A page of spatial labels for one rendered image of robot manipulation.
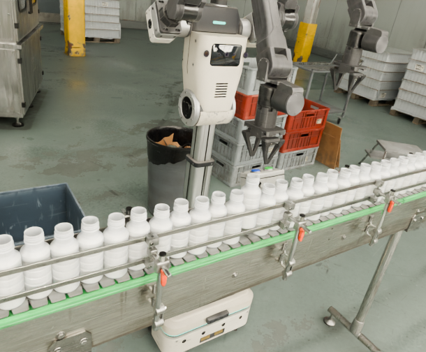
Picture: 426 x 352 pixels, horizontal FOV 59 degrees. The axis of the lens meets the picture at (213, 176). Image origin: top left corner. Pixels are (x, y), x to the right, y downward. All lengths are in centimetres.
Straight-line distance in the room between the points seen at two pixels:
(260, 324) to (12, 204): 148
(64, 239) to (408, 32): 1185
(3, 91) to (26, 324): 377
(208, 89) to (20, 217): 85
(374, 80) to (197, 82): 663
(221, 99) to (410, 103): 611
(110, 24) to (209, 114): 895
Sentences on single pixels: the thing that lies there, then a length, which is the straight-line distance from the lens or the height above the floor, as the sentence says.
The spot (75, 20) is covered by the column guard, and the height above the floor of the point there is 68.
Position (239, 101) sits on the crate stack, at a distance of 334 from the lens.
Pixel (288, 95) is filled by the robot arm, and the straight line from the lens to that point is 93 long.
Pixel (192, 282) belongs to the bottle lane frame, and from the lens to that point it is 109.
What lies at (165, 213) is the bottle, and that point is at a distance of 94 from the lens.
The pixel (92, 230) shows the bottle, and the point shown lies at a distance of 89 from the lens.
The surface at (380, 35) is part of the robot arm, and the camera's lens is 136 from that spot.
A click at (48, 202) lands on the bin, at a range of 152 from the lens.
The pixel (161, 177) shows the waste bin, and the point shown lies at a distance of 278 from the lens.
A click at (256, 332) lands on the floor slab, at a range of 228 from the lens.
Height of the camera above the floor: 167
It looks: 27 degrees down
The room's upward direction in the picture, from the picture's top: 9 degrees clockwise
